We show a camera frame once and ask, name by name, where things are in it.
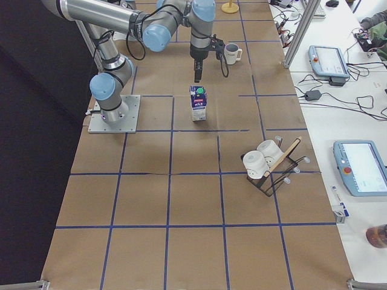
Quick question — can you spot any far teach pendant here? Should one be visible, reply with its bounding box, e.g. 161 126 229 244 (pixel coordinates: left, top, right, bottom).
308 45 350 79

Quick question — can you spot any wooden round stand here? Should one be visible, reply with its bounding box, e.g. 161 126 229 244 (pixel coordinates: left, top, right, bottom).
221 0 239 14

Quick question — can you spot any white cup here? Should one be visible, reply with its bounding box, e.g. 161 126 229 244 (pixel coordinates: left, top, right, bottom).
256 140 284 167
242 150 269 179

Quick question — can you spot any brown glass jar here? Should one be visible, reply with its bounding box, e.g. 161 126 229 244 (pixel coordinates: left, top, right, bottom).
366 224 386 248

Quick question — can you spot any wooden rack handle stick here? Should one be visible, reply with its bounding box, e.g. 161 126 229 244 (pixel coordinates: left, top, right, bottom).
263 137 302 178

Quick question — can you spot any blue white milk carton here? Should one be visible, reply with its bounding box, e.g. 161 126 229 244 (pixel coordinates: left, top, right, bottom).
189 85 207 121

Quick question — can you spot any near teach pendant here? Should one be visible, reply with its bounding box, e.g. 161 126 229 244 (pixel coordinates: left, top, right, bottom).
333 140 386 197

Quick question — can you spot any small blue white box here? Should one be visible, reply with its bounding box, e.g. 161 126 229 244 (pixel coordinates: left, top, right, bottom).
331 186 350 224

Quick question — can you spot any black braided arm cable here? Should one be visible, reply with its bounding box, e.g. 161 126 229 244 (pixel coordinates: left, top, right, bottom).
125 18 146 60

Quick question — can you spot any white cup rear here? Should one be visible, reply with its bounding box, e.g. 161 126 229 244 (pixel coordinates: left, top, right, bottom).
256 140 284 167

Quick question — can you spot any white cup front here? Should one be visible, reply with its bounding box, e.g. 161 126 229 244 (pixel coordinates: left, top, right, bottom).
242 150 269 179

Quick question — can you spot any aluminium frame post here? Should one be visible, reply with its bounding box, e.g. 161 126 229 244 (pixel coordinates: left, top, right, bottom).
282 0 320 69

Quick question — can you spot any teach pendant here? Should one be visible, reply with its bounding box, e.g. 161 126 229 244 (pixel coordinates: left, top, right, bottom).
333 140 386 197
308 45 350 79

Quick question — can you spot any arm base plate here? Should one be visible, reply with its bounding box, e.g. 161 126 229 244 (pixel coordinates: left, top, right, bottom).
88 95 141 134

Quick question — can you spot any grey mug with handle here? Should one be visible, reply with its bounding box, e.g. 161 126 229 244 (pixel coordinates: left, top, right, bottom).
224 43 242 65

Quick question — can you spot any black power adapter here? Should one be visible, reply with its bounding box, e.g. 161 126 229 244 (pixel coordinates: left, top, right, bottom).
304 90 322 102

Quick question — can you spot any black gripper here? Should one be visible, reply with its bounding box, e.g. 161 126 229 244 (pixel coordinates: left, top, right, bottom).
190 33 225 83

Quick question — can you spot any black wire cup rack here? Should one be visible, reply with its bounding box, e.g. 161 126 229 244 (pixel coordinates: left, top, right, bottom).
241 136 310 197

